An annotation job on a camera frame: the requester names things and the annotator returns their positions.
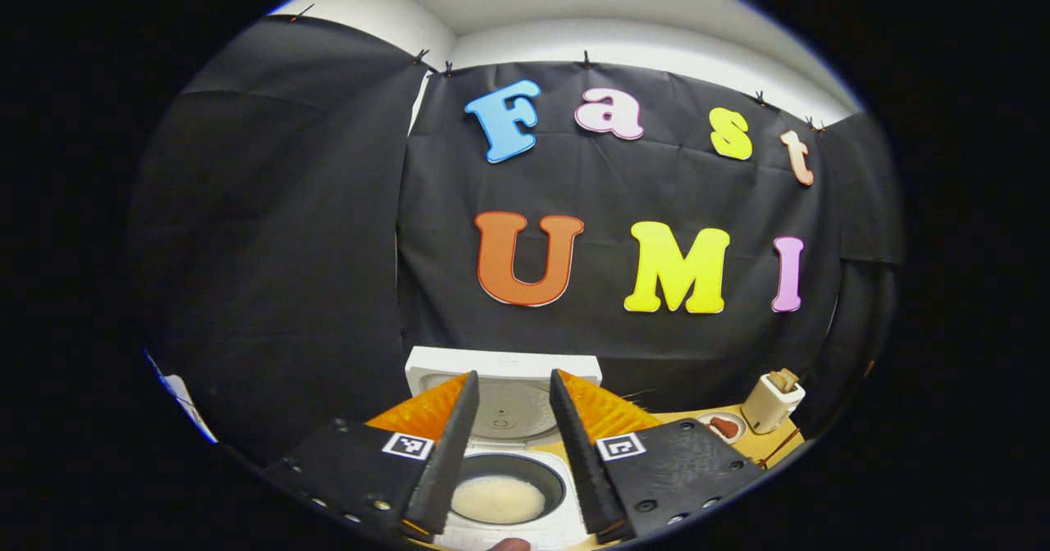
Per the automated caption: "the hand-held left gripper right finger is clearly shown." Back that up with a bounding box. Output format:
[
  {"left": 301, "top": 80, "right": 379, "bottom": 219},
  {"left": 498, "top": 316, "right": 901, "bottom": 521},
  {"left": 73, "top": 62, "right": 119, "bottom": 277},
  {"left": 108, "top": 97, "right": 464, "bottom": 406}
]
[{"left": 548, "top": 368, "right": 768, "bottom": 545}]

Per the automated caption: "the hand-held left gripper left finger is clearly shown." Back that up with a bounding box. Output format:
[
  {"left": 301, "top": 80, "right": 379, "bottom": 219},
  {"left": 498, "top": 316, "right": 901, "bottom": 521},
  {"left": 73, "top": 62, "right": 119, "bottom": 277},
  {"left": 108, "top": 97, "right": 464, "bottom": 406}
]
[{"left": 262, "top": 371, "right": 481, "bottom": 545}]

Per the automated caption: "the white rice heap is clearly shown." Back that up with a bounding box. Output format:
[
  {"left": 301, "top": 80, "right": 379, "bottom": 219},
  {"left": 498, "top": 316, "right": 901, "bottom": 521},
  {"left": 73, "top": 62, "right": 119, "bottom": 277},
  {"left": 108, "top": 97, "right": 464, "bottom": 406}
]
[{"left": 450, "top": 475, "right": 547, "bottom": 525}]

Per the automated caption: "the white rice cooker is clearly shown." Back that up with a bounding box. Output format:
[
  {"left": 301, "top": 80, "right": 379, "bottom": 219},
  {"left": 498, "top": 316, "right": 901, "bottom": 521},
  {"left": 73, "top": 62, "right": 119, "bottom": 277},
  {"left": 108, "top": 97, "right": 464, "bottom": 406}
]
[{"left": 404, "top": 346, "right": 603, "bottom": 551}]

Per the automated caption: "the white round plate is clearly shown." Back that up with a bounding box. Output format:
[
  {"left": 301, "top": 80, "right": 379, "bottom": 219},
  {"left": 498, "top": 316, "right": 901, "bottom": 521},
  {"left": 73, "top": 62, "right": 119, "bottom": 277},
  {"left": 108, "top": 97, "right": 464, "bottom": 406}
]
[{"left": 696, "top": 412, "right": 747, "bottom": 445}]

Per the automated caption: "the white toaster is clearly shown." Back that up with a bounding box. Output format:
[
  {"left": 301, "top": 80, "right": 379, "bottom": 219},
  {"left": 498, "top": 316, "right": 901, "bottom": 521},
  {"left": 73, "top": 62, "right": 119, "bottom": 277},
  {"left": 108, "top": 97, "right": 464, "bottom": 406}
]
[{"left": 741, "top": 368, "right": 806, "bottom": 435}]

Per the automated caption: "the black backdrop cloth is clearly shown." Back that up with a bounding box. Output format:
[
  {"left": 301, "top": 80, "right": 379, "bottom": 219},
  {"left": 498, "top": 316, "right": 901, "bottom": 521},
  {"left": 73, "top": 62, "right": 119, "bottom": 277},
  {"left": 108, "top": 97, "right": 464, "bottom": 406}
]
[{"left": 127, "top": 14, "right": 907, "bottom": 466}]

